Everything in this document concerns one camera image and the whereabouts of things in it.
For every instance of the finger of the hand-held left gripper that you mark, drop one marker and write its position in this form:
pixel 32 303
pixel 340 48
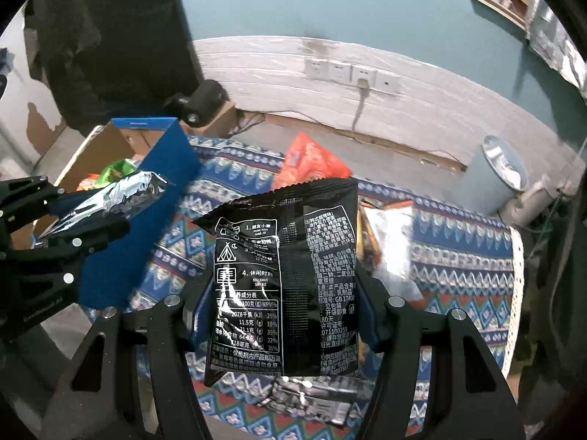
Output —
pixel 69 201
pixel 91 233

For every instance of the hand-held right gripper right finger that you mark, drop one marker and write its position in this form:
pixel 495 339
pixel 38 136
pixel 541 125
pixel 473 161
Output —
pixel 367 330

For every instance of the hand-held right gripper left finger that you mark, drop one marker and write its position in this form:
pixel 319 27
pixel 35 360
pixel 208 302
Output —
pixel 200 325

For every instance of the orange snack bag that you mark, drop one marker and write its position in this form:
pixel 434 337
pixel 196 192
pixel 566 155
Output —
pixel 88 183

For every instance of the silver foil snack packet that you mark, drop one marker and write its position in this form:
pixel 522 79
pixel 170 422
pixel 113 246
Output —
pixel 119 195

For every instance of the blue-sided cardboard box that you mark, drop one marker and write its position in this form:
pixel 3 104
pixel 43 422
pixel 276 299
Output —
pixel 137 220

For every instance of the green snack bag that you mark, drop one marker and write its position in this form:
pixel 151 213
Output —
pixel 119 170

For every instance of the orange striped snack packet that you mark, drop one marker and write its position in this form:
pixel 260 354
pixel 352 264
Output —
pixel 367 243

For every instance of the small black snack packet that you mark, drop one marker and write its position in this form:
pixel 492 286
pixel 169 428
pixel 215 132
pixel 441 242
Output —
pixel 316 401

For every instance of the large black snack bag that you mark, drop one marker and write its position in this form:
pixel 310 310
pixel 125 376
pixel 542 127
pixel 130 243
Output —
pixel 284 284

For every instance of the white snack bag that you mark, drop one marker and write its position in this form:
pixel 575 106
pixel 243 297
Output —
pixel 390 238

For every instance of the large red snack bag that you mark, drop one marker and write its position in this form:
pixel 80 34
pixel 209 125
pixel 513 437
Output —
pixel 307 165

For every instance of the blue patterned tablecloth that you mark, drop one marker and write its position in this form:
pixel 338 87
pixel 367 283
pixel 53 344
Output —
pixel 458 275

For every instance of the black backdrop cloth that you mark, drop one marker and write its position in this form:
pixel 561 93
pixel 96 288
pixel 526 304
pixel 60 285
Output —
pixel 119 41

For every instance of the small brown cardboard box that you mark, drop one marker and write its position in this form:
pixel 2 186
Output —
pixel 220 119

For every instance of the grey-blue trash bin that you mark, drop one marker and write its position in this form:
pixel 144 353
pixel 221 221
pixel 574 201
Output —
pixel 495 178

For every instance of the silver foil sheet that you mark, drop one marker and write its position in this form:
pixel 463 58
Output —
pixel 557 50

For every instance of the white wall socket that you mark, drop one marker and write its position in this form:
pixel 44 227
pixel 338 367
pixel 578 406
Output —
pixel 317 68
pixel 364 75
pixel 340 72
pixel 387 83

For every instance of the wooden wall shelf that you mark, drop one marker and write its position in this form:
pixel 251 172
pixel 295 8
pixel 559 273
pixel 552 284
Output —
pixel 495 7

